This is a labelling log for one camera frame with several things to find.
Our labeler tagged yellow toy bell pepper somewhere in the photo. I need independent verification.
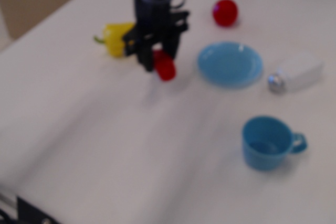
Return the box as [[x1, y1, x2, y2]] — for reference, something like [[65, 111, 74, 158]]
[[93, 22, 134, 58]]

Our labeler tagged red toy ball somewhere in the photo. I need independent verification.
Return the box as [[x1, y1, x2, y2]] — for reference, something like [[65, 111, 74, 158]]
[[212, 0, 238, 27]]

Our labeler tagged black corner bracket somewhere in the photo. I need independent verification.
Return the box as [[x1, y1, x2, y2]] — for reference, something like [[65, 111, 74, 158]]
[[16, 197, 60, 224]]

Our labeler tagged red and white toy sushi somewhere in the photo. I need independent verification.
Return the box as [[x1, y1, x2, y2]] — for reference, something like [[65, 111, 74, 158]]
[[153, 50, 176, 81]]

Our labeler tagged light blue plate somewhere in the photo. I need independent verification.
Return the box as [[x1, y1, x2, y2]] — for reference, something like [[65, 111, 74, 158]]
[[197, 41, 264, 89]]

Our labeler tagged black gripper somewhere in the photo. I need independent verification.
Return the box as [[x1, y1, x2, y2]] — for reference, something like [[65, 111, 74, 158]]
[[123, 0, 190, 72]]

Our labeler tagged blue plastic cup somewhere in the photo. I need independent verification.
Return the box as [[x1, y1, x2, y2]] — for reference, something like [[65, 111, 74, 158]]
[[242, 116, 308, 171]]

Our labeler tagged white salt shaker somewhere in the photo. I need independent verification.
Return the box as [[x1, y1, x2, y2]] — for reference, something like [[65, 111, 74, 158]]
[[268, 53, 324, 93]]

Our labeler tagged aluminium frame rail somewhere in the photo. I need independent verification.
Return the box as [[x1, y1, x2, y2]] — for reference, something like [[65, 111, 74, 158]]
[[1, 190, 18, 219]]

